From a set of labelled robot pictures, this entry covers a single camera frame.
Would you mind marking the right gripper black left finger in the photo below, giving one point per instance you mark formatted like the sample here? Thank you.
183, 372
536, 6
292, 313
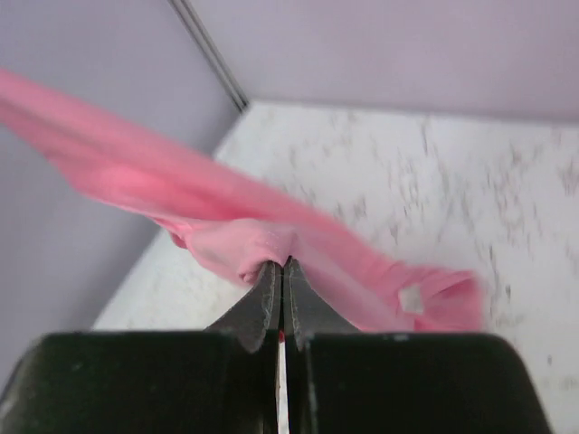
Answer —
253, 319

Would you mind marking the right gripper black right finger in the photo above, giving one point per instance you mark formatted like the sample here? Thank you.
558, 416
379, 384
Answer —
305, 313

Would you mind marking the pink t shirt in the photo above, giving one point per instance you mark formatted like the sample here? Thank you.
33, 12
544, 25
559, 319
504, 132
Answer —
231, 223

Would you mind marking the left aluminium frame post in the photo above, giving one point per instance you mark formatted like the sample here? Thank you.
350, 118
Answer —
200, 35

